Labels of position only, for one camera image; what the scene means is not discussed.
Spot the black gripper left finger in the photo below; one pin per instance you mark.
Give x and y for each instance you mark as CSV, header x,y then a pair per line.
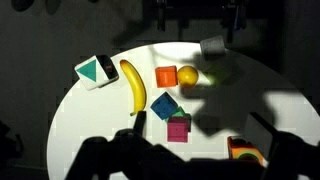
x,y
140,123

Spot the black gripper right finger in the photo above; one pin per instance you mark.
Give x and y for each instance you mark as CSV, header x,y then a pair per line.
x,y
286,156

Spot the blue block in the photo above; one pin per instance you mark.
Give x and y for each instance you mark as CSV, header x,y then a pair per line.
x,y
163,105

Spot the pink block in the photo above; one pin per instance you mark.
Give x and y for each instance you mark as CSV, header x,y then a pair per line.
x,y
177,130

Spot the orange block with rainbow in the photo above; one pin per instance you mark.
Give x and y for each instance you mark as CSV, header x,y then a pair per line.
x,y
242,151

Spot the lime green block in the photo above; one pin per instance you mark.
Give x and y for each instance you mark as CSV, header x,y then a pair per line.
x,y
215,77

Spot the yellow banana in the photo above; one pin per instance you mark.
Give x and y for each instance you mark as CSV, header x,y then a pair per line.
x,y
137,85

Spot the white cube with teal triangle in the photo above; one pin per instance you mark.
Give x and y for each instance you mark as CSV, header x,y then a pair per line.
x,y
89,71

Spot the black equipment stand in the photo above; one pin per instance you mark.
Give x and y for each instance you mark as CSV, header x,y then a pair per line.
x,y
161,16

